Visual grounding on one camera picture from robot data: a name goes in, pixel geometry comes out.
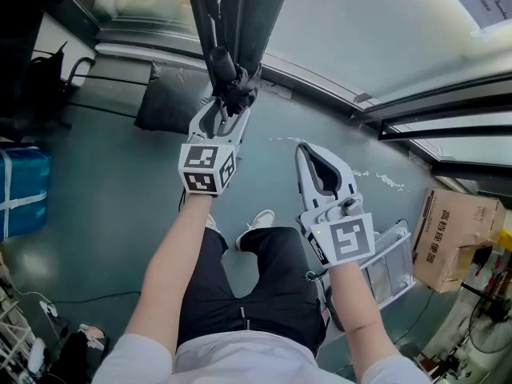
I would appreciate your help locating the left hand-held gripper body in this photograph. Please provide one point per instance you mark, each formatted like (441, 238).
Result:
(206, 162)

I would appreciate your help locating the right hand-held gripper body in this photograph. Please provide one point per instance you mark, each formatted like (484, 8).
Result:
(344, 236)

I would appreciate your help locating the white metal rack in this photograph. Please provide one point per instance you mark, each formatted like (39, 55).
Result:
(14, 334)

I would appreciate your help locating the person's left forearm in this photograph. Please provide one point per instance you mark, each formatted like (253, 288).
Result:
(172, 262)

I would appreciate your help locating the person's left white shoe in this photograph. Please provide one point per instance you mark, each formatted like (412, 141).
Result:
(211, 222)

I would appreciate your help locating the black chair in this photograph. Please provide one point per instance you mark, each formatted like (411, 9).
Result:
(28, 66)

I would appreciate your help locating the person's black trousers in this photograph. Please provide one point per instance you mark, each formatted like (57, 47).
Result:
(264, 286)

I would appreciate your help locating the person's white shirt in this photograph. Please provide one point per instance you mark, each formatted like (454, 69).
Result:
(248, 362)

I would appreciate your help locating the blue package with white tape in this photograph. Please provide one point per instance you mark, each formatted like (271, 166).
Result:
(22, 192)

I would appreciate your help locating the black cushion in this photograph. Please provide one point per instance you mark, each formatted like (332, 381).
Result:
(168, 98)

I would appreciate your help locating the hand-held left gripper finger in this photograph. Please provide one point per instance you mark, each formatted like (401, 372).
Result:
(202, 115)
(239, 121)

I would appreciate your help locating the brown cardboard box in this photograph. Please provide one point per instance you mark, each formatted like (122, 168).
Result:
(448, 238)

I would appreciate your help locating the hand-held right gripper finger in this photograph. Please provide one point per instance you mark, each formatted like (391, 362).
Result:
(307, 182)
(340, 168)

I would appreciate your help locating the silver step ladder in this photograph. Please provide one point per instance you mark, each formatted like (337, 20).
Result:
(390, 270)

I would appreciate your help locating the white power strip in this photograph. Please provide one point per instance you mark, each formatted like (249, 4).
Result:
(49, 308)

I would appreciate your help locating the black umbrella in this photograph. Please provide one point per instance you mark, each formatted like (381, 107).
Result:
(232, 78)

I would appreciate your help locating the person's right forearm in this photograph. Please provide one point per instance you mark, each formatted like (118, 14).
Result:
(358, 310)

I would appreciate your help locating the person's right white shoe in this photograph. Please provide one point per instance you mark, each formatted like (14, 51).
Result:
(256, 224)

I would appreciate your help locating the person's white shoe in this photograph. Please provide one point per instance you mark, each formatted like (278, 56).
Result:
(211, 222)
(256, 224)

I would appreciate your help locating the standing fan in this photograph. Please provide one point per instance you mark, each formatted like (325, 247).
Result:
(490, 326)

